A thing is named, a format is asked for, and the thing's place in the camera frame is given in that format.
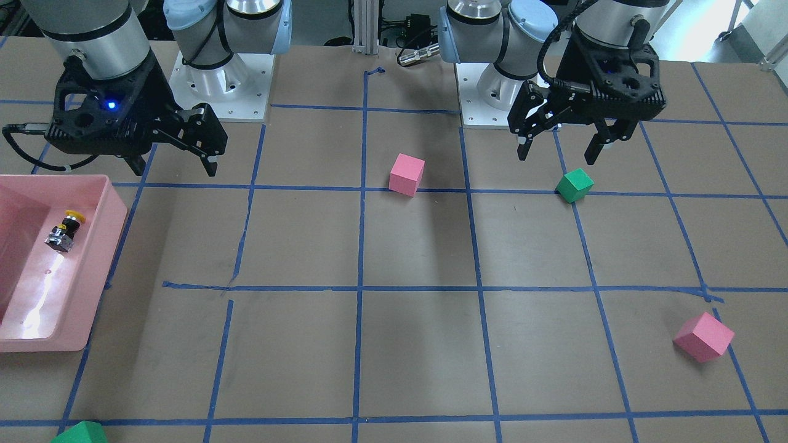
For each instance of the aluminium frame post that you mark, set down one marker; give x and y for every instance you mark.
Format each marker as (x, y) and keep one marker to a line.
(366, 26)

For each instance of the pink cube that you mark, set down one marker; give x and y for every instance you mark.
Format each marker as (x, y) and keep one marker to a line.
(406, 174)
(704, 338)

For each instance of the pink cube far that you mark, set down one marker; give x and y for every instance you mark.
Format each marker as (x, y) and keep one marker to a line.
(704, 338)

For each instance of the pink cube centre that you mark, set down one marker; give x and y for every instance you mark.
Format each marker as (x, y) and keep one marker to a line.
(406, 174)

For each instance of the pink plastic bin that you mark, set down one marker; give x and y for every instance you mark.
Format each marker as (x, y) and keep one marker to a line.
(49, 298)

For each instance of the green cube near bin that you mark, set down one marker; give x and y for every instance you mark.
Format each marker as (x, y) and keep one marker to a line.
(82, 432)

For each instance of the green cube near left arm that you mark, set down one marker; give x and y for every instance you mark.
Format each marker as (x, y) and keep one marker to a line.
(574, 185)

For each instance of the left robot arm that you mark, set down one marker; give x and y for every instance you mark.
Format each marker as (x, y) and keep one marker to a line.
(525, 40)

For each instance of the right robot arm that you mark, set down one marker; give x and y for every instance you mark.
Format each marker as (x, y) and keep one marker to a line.
(110, 40)

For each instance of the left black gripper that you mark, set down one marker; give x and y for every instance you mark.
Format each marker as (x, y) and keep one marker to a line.
(570, 67)

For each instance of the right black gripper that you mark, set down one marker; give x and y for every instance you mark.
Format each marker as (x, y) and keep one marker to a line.
(155, 92)

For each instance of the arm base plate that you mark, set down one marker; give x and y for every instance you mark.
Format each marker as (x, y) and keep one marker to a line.
(485, 96)
(237, 92)

